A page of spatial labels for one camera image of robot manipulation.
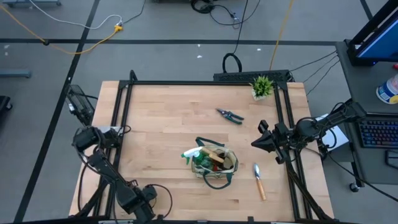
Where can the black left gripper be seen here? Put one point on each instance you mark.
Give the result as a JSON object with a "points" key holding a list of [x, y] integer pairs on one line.
{"points": [[144, 213]]}

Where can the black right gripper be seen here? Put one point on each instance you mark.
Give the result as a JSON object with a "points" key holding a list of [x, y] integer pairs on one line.
{"points": [[284, 138]]}

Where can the cream and green canvas bag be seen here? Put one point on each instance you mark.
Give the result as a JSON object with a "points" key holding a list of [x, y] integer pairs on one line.
{"points": [[199, 171]]}

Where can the green and white spray bottle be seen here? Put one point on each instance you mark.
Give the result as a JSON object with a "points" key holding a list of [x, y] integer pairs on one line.
{"points": [[192, 152]]}

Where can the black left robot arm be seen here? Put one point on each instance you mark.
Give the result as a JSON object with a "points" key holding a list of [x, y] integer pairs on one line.
{"points": [[105, 174]]}

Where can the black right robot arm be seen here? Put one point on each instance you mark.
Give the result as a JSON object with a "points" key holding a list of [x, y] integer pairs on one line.
{"points": [[323, 123]]}

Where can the dark brown garden tool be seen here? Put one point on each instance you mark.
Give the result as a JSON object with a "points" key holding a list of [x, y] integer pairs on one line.
{"points": [[224, 160]]}

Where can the small green potted plant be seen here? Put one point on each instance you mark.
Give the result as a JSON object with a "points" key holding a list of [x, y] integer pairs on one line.
{"points": [[262, 87]]}

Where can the black perforated metal box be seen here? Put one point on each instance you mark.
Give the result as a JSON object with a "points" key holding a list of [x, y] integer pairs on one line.
{"points": [[242, 76]]}

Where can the white paper sheet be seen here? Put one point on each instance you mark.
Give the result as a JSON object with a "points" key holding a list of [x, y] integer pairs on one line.
{"points": [[339, 138]]}

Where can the black caster wheel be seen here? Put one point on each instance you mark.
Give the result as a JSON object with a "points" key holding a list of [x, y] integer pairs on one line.
{"points": [[354, 187]]}

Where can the grey desk cart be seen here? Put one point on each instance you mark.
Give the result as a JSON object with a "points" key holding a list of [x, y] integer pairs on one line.
{"points": [[360, 81]]}

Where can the black backlit keyboard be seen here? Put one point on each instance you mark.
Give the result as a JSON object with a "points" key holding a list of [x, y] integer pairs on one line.
{"points": [[379, 133]]}

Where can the black mesh device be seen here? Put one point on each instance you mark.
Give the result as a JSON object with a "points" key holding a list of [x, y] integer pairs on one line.
{"points": [[79, 104]]}

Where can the white and blue wipes canister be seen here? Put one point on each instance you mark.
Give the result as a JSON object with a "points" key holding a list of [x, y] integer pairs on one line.
{"points": [[388, 91]]}

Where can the black computer monitor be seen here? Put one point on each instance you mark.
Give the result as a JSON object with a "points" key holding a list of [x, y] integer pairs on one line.
{"points": [[382, 40]]}

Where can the black floor object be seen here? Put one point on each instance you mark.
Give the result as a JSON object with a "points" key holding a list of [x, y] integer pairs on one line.
{"points": [[3, 104]]}

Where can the short grey floor bar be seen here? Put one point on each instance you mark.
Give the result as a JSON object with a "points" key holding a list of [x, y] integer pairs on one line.
{"points": [[15, 73]]}

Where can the long grey floor bar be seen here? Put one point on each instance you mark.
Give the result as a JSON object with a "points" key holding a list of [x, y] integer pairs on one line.
{"points": [[31, 2]]}

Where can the black metal table frame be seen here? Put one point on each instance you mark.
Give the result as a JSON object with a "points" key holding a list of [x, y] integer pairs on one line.
{"points": [[186, 83]]}

